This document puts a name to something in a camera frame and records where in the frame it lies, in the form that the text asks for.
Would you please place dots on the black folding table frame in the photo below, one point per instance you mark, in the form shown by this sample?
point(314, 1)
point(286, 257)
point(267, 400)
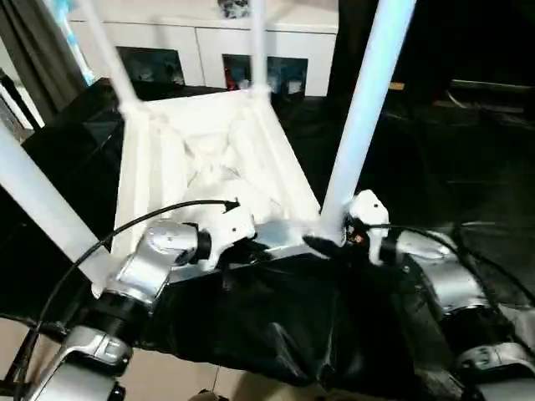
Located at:
point(25, 359)

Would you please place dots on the small tan tag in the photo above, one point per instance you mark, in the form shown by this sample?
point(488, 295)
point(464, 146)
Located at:
point(396, 85)

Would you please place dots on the white cabinet with glass doors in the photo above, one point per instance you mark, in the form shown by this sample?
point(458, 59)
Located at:
point(200, 42)

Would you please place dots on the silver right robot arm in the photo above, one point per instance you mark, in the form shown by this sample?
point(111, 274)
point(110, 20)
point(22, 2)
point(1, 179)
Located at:
point(451, 284)

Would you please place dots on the white plastic table leg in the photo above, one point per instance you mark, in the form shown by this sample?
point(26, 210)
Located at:
point(37, 188)
point(113, 62)
point(258, 50)
point(363, 104)

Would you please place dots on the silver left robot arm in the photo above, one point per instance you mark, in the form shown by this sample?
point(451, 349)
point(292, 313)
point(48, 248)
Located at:
point(163, 246)

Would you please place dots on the black mat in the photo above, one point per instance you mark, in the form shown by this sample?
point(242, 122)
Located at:
point(271, 317)

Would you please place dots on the black and white stand pole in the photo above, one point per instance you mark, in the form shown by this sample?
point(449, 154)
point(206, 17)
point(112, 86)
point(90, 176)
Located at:
point(16, 100)

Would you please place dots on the white cup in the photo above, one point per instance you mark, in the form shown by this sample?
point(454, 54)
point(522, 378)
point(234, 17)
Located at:
point(294, 87)
point(242, 83)

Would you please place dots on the white plastic table top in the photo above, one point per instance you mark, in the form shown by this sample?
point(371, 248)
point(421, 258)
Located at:
point(209, 138)

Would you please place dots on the long black bar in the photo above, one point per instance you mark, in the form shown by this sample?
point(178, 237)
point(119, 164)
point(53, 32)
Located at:
point(489, 83)

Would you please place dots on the dark brown rounded object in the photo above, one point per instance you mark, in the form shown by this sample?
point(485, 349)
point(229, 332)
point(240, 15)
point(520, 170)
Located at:
point(207, 396)

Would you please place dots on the grey speckled ornament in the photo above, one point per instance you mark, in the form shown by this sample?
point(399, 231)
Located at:
point(234, 6)

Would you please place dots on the grey curtain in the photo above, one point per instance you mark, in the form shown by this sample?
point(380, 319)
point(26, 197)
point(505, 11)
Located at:
point(37, 50)

